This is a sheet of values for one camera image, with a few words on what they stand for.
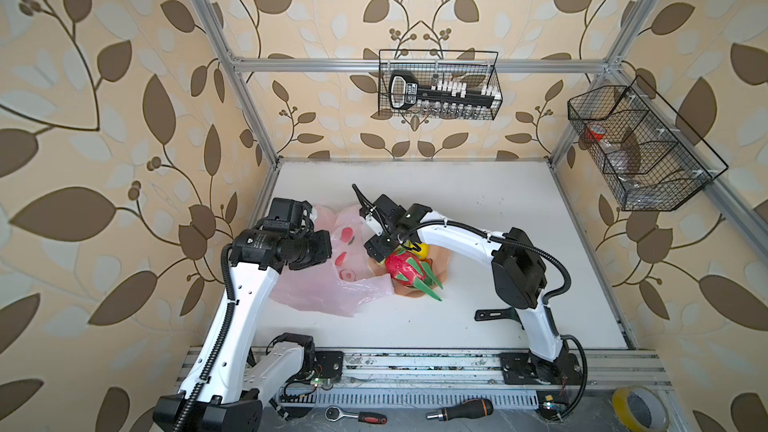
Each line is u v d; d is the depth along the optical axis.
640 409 0.69
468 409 0.68
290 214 0.55
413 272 0.82
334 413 0.68
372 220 0.72
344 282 0.69
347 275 0.87
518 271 0.52
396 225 0.67
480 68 0.91
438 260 0.90
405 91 0.85
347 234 1.00
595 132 0.89
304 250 0.60
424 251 0.89
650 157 0.74
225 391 0.37
